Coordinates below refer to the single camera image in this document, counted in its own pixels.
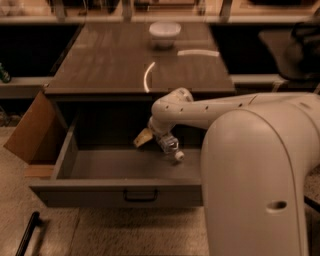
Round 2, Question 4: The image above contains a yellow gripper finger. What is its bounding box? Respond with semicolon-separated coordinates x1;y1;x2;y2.
133;128;153;148

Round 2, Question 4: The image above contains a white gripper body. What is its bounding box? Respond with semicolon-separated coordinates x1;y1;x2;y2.
147;116;173;141

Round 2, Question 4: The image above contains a clear plastic water bottle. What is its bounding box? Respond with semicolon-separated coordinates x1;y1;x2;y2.
156;133;184;162

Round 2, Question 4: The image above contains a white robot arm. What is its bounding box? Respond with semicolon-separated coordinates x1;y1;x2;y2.
134;88;320;256

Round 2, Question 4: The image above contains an open grey top drawer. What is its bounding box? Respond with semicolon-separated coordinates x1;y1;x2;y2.
30;108;204;208

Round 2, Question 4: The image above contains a grey wooden drawer cabinet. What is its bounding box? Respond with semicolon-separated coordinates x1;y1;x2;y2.
43;22;236;134

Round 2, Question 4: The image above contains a white ceramic bowl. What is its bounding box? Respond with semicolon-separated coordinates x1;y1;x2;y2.
149;21;181;49

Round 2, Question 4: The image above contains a grey right bench shelf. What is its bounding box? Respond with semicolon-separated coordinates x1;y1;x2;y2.
231;74;287;91

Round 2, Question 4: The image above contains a grey bench shelf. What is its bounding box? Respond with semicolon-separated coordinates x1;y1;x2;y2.
231;74;287;91
0;77;52;99

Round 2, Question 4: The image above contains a brown cardboard box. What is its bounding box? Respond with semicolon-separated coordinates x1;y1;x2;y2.
4;92;66;178

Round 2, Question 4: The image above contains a grey left bench shelf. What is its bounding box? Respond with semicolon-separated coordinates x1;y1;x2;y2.
0;77;52;99

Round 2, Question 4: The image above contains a black bar bottom left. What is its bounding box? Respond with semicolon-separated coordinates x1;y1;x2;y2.
15;211;41;256

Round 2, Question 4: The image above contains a green drink can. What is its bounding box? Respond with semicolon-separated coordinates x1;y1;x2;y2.
0;63;11;83

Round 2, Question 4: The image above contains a black drawer handle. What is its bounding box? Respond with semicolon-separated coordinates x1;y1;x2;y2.
123;190;158;203

